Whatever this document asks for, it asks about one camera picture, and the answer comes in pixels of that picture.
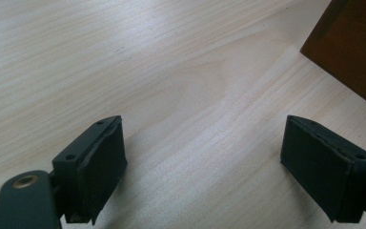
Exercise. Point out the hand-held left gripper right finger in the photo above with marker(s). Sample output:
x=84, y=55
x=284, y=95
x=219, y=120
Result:
x=324, y=171

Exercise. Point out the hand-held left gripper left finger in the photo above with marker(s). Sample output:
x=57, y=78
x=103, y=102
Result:
x=95, y=171

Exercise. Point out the brown wooden box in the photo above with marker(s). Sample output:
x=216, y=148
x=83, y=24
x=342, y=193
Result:
x=352, y=44

